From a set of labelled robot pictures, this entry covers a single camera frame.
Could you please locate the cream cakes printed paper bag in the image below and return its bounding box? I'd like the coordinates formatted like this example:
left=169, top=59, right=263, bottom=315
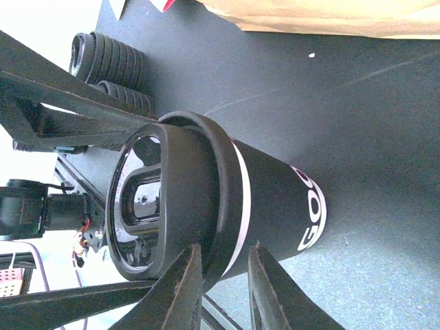
left=106, top=0, right=179, bottom=20

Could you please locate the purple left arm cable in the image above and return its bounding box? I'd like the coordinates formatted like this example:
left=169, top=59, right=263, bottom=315
left=20, top=240, right=87, bottom=330

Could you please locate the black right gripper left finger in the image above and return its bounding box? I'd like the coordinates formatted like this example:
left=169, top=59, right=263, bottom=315
left=116, top=243, right=203, bottom=329

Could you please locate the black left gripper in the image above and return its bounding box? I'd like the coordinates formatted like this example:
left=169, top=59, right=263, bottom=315
left=1, top=32, right=157, bottom=329

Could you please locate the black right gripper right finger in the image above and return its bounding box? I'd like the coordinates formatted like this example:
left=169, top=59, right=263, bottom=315
left=247, top=243, right=342, bottom=329

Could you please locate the orange kraft paper bag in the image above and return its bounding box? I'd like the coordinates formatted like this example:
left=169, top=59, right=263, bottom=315
left=203, top=0, right=439, bottom=39

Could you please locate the black cup lid stack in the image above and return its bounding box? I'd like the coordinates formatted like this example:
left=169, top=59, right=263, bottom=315
left=69, top=31, right=148, bottom=91
left=90, top=80, right=153, bottom=114

